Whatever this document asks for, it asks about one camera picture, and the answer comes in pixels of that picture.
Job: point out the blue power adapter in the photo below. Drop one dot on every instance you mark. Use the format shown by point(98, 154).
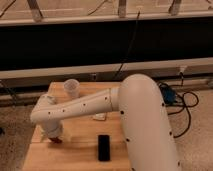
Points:
point(168, 95)

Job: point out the white sponge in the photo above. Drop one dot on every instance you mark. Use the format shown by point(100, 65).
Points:
point(100, 117)

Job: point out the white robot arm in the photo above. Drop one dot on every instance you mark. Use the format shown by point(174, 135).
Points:
point(145, 123)

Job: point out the wooden cutting board table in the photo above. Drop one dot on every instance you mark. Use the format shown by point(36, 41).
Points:
point(78, 150)

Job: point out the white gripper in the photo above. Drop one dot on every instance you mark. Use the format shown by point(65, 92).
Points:
point(52, 129)

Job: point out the black smartphone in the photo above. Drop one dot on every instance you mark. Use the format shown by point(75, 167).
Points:
point(103, 148)

